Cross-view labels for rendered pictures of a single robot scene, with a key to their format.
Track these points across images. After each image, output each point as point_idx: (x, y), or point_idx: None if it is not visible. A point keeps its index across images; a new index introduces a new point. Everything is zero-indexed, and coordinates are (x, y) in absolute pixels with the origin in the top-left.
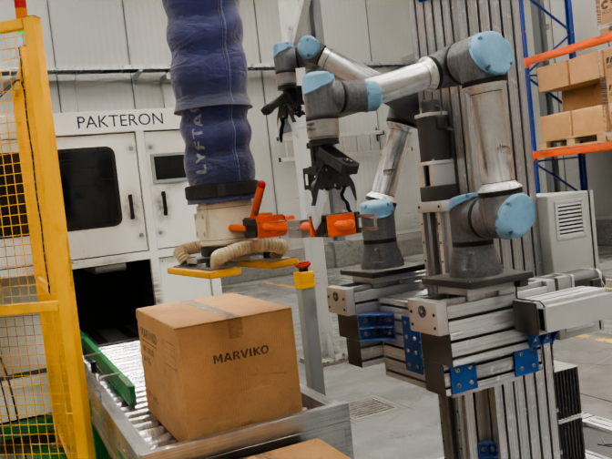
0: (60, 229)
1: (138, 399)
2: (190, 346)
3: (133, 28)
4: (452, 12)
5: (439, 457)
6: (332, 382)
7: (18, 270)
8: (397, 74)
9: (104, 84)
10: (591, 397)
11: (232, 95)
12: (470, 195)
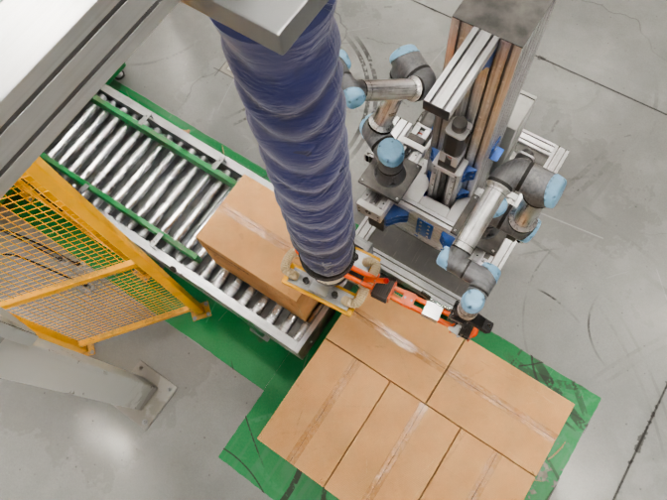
0: (123, 240)
1: (190, 245)
2: (303, 298)
3: None
4: (501, 83)
5: (351, 131)
6: (196, 13)
7: None
8: (489, 216)
9: None
10: (420, 5)
11: (350, 235)
12: (499, 214)
